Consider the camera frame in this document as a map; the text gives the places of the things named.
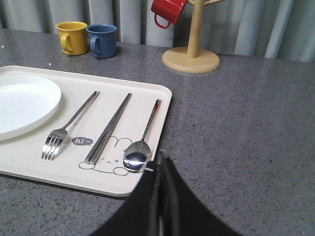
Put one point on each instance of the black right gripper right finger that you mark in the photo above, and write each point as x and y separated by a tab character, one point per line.
181	212

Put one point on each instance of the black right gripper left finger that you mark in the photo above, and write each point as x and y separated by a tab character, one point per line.
138	216

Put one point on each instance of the silver metal spoon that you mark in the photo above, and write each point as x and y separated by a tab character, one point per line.
138	153

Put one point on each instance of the silver metal fork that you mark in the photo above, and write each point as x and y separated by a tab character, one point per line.
57	136

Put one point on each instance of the white round plate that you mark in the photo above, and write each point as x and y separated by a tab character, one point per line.
26	102

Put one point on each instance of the cream rabbit serving tray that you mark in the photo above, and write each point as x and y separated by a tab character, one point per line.
21	156

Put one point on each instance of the wooden mug tree stand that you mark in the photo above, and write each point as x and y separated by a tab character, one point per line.
192	59

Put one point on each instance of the blue mug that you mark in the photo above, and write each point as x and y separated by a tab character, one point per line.
102	40

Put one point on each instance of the yellow mug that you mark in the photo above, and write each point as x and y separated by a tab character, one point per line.
73	37

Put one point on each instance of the red mug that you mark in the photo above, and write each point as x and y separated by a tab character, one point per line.
170	10

